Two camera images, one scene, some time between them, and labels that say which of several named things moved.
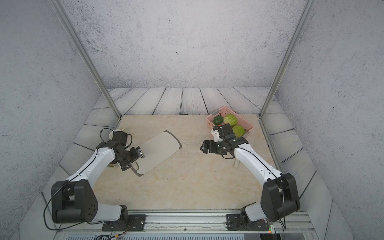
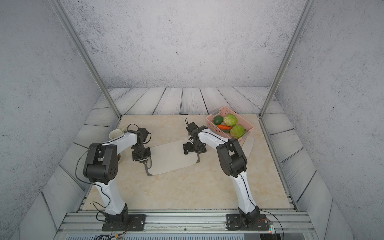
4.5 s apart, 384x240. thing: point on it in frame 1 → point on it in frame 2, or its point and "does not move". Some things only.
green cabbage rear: x=231 y=119 does not move
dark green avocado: x=218 y=120 does not move
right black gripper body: x=217 y=147 → x=192 y=147
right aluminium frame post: x=308 y=7 does not move
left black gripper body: x=130 y=156 → x=141 y=153
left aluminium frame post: x=59 y=9 does not move
